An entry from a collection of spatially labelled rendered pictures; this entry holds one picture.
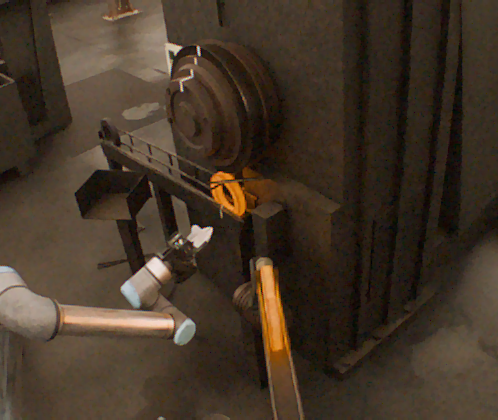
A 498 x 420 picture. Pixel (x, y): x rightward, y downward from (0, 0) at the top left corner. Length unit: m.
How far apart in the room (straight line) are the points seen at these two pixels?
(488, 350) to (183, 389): 1.36
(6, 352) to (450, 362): 1.76
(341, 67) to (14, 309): 1.08
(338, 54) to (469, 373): 1.49
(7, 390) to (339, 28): 1.40
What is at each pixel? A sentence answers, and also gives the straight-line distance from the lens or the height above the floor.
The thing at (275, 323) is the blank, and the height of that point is 0.78.
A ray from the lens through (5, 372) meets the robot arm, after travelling 1.61.
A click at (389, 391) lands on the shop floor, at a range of 2.23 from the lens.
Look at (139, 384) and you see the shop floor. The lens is 2.35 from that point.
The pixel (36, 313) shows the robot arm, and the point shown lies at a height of 0.95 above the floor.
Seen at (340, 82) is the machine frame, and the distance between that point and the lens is 1.47.
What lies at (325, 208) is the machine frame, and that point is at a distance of 1.65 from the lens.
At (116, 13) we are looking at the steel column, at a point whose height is 0.10.
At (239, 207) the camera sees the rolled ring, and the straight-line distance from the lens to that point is 1.90.
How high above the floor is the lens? 1.83
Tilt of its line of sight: 35 degrees down
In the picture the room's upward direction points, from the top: 6 degrees counter-clockwise
